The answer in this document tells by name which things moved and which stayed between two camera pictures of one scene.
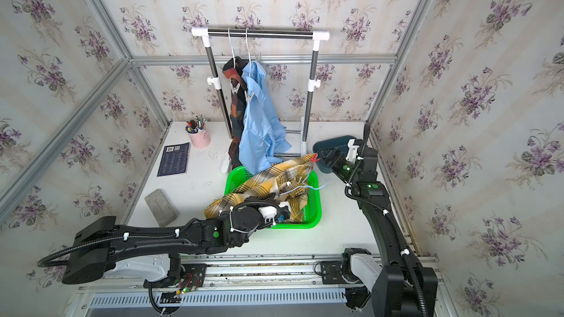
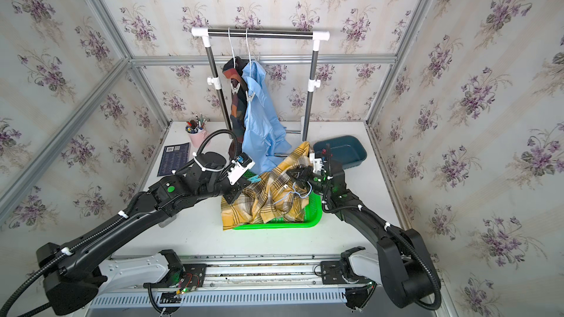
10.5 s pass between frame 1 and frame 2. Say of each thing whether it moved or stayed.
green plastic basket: stayed
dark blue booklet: stayed
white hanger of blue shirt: stayed
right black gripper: moved
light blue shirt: stayed
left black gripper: moved
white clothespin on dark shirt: stayed
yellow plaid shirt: moved
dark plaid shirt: stayed
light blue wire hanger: moved
